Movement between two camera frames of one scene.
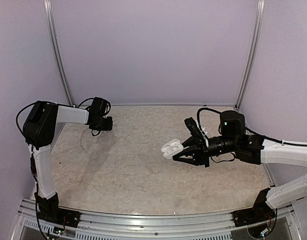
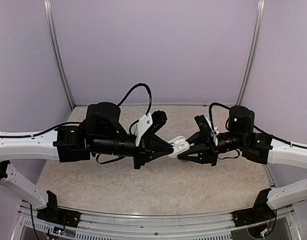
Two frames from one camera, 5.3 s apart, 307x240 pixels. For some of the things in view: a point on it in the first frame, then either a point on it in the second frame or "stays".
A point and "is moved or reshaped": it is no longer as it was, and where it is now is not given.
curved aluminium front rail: (276, 223) stays
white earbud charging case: (171, 148) is moved or reshaped
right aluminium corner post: (253, 53) stays
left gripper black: (109, 125) → (150, 144)
